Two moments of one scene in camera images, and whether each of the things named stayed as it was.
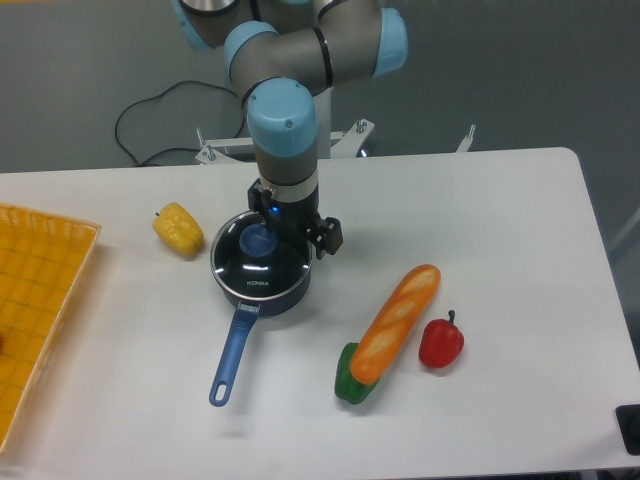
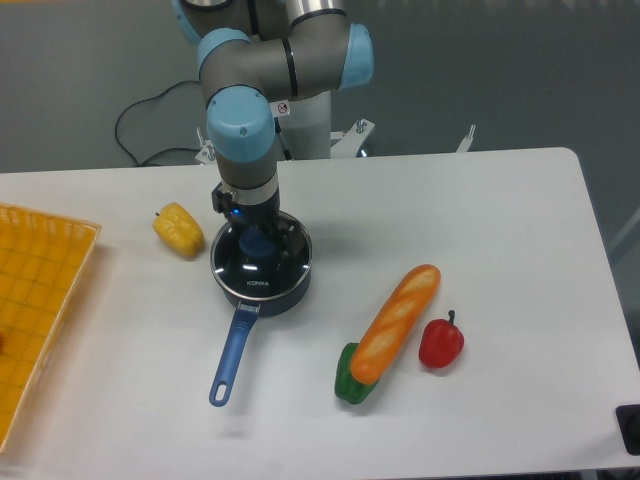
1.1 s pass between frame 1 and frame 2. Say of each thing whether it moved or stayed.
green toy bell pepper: stayed
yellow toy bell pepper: stayed
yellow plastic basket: stayed
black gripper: moved
